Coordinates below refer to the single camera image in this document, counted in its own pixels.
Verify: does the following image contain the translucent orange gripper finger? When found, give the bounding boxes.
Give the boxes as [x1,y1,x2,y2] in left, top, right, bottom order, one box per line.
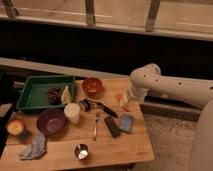
[121,100,130,112]
[116,94,122,103]

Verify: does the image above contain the blue sponge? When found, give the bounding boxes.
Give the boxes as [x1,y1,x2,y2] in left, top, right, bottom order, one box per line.
[119,114,133,133]

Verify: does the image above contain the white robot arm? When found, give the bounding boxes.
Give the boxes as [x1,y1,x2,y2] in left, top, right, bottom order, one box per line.
[121,63,213,171]

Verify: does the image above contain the orange bowl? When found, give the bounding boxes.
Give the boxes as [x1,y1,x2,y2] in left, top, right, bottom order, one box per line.
[82,77,103,94]

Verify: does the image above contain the purple bowl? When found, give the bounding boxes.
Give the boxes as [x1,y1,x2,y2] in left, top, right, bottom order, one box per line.
[36,108,66,135]

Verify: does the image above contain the black rectangular block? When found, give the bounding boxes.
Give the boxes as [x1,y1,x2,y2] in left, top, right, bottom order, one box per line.
[104,116,120,137]

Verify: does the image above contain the white cup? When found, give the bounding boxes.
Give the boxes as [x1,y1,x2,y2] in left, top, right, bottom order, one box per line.
[64,103,80,124]

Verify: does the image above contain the white wedge in tray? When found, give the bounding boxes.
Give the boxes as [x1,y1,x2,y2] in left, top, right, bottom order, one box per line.
[61,85,71,105]

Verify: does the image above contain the small metal cup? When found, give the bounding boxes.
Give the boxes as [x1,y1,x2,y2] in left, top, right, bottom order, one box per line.
[74,144,89,160]

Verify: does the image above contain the dark grape bunch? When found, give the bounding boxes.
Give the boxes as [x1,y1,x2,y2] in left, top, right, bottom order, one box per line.
[47,87,61,105]

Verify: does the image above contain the green plastic tray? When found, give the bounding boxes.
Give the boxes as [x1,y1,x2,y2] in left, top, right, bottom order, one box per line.
[16,75,75,113]

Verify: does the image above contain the grey blue cloth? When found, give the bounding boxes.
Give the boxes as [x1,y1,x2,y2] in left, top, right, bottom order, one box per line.
[19,134,46,160]

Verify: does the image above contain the red yellow apple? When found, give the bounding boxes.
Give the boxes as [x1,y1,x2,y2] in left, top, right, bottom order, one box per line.
[7,119,25,136]

